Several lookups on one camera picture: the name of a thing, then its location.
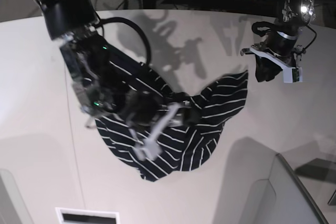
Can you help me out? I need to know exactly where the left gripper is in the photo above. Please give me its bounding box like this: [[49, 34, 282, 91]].
[[255, 55, 282, 82]]

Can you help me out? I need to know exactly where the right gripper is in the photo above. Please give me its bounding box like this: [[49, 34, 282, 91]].
[[118, 91, 189, 129]]

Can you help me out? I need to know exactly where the navy white striped t-shirt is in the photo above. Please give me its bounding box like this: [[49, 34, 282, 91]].
[[96, 67, 248, 182]]

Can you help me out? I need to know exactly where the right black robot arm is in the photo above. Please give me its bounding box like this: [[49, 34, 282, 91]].
[[34, 0, 190, 127]]

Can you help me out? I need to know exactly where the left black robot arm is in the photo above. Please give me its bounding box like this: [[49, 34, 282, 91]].
[[241, 0, 315, 83]]

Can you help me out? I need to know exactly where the white slotted panel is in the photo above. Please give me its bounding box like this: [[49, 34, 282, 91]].
[[55, 207, 121, 224]]

